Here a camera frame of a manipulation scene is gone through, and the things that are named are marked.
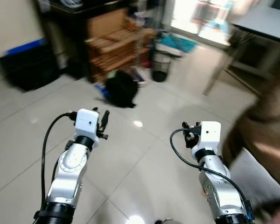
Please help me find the grey pillow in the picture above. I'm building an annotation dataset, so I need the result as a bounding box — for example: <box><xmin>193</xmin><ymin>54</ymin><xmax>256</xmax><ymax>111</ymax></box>
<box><xmin>229</xmin><ymin>148</ymin><xmax>280</xmax><ymax>217</ymax></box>

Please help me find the brown round sofa chair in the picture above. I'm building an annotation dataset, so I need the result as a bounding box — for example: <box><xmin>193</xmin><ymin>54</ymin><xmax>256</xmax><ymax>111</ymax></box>
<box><xmin>223</xmin><ymin>61</ymin><xmax>280</xmax><ymax>192</ymax></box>

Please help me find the teal floor mat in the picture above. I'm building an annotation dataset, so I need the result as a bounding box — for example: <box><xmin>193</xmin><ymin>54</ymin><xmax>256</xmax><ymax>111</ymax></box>
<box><xmin>158</xmin><ymin>33</ymin><xmax>198</xmax><ymax>53</ymax></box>

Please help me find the black backpack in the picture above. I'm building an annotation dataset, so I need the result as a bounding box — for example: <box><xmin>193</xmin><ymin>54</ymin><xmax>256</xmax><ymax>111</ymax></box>
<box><xmin>104</xmin><ymin>70</ymin><xmax>139</xmax><ymax>109</ymax></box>

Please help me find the brown wooden rack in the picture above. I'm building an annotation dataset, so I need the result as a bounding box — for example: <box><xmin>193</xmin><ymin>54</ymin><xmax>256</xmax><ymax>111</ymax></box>
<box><xmin>85</xmin><ymin>8</ymin><xmax>155</xmax><ymax>84</ymax></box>

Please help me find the black bin with blue strip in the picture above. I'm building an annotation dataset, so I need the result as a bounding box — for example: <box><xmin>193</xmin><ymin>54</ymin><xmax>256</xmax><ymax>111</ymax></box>
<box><xmin>0</xmin><ymin>38</ymin><xmax>61</xmax><ymax>92</ymax></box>

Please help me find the dark black cabinet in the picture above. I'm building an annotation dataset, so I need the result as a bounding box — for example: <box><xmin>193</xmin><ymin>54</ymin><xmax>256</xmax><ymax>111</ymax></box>
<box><xmin>35</xmin><ymin>0</ymin><xmax>140</xmax><ymax>80</ymax></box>

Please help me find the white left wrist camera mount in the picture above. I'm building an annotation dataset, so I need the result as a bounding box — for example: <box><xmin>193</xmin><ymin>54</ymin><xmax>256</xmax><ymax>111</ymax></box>
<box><xmin>74</xmin><ymin>109</ymin><xmax>100</xmax><ymax>141</ymax></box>

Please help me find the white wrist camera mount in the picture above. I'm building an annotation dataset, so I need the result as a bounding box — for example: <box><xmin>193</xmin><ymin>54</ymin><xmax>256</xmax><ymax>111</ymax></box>
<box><xmin>199</xmin><ymin>121</ymin><xmax>222</xmax><ymax>151</ymax></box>
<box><xmin>74</xmin><ymin>109</ymin><xmax>100</xmax><ymax>141</ymax></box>

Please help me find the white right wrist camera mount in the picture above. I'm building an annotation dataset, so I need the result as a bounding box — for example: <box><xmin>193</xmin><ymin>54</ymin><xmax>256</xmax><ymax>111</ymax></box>
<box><xmin>199</xmin><ymin>121</ymin><xmax>222</xmax><ymax>151</ymax></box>

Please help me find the black wire waste basket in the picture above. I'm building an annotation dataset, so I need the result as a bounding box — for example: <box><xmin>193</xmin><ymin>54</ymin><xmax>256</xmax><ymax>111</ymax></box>
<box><xmin>151</xmin><ymin>48</ymin><xmax>174</xmax><ymax>83</ymax></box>

